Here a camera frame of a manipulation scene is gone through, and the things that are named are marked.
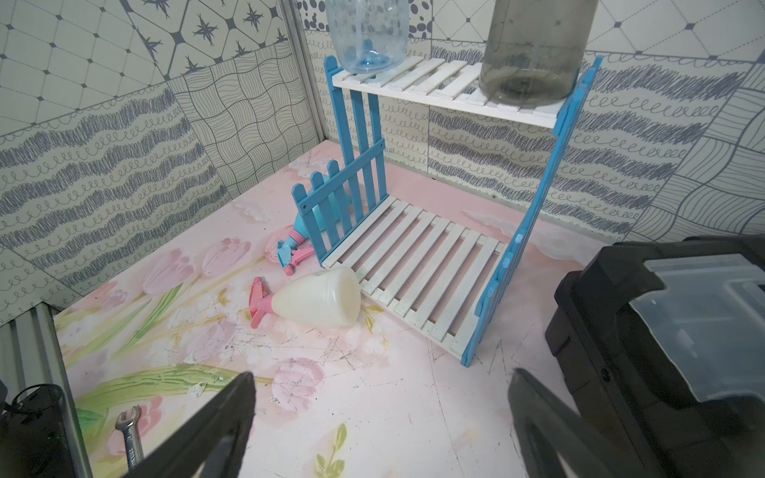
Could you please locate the teal spray bottle pink nozzle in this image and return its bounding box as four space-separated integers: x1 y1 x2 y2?
277 214 315 276

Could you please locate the blue and white slatted shelf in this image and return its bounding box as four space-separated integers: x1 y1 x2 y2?
292 57 600 366

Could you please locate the white spray bottle pink nozzle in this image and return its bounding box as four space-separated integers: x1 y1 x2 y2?
249 267 362 329

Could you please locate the black toolbox yellow latch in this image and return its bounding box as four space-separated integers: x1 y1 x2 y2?
545 235 764 477

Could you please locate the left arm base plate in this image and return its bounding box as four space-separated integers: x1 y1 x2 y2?
1 384 76 477

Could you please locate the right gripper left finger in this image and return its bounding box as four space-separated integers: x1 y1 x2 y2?
127 372 256 477

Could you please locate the aluminium rail frame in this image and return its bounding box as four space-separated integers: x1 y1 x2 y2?
1 303 93 477

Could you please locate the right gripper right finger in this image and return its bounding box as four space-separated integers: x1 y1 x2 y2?
508 368 645 477

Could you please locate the smoky grey spray bottle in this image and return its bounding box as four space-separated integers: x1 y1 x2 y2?
479 0 599 108

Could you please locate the clear spray bottle blue nozzle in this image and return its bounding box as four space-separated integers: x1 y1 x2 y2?
327 0 410 74

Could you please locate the silver open-end wrench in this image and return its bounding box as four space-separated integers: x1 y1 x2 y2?
115 406 145 470

